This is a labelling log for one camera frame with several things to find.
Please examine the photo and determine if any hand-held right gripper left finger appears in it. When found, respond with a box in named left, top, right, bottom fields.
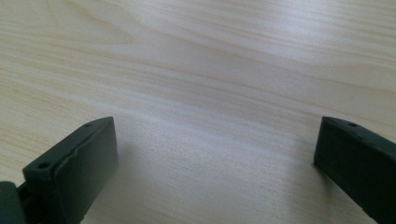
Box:
left=21, top=116, right=120, bottom=224

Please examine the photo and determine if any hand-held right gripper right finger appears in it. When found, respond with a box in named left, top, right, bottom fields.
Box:
left=313, top=116, right=396, bottom=224

